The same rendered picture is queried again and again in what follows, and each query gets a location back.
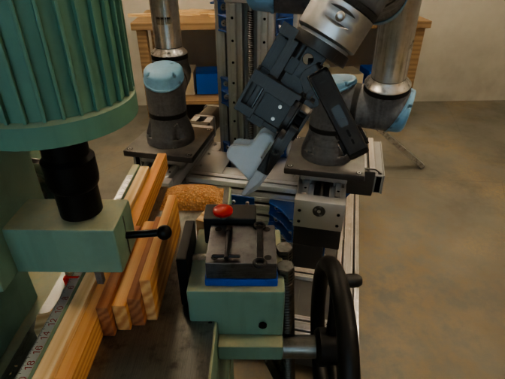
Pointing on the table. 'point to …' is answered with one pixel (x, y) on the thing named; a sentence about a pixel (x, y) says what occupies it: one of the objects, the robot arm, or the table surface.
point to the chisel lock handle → (151, 233)
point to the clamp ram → (186, 257)
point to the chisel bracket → (70, 238)
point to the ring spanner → (259, 245)
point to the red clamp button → (222, 210)
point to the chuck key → (227, 246)
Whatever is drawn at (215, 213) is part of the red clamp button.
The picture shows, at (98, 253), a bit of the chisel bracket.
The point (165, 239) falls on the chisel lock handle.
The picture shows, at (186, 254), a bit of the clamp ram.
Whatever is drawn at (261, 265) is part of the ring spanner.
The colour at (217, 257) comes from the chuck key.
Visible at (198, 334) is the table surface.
